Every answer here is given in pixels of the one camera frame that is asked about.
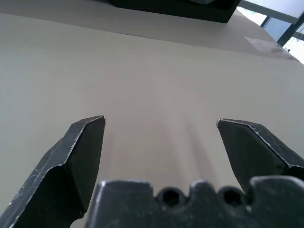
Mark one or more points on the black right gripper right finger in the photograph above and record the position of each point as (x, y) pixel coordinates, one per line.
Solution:
(256, 152)

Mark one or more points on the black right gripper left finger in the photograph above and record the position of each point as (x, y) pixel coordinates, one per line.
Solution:
(64, 166)

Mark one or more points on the black box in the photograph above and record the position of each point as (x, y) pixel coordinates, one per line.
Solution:
(175, 9)

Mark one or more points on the clear tape patch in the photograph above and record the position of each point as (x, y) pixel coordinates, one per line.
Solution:
(263, 44)

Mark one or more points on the window frame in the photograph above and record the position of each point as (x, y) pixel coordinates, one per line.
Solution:
(280, 23)

